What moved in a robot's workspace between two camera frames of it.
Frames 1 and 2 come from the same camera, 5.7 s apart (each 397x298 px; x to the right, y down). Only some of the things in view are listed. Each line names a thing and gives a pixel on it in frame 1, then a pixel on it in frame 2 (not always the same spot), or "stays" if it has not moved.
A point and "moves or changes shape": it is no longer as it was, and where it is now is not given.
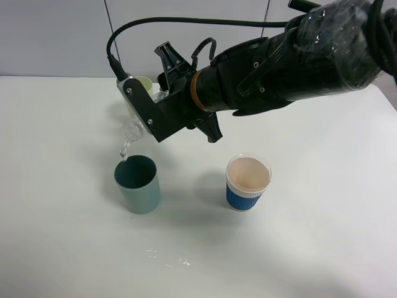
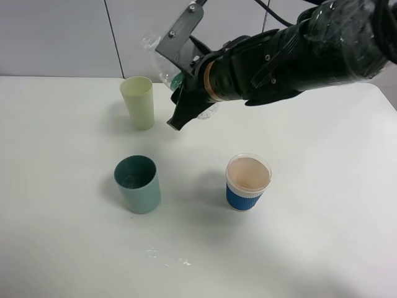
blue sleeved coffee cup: [247, 177] stays
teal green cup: [138, 178] stays
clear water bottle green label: [139, 90] moves or changes shape
